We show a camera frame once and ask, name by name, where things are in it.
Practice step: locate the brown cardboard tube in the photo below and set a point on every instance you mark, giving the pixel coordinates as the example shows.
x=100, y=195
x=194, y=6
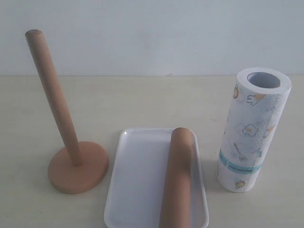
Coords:
x=175, y=208

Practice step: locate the wooden paper towel holder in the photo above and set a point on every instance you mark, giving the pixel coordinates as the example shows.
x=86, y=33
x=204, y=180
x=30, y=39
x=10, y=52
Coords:
x=79, y=166

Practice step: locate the white rectangular plastic tray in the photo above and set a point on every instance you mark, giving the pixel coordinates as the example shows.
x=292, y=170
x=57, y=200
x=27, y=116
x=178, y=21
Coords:
x=134, y=199

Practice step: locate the printed white paper towel roll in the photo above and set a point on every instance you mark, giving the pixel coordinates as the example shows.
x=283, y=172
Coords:
x=258, y=101

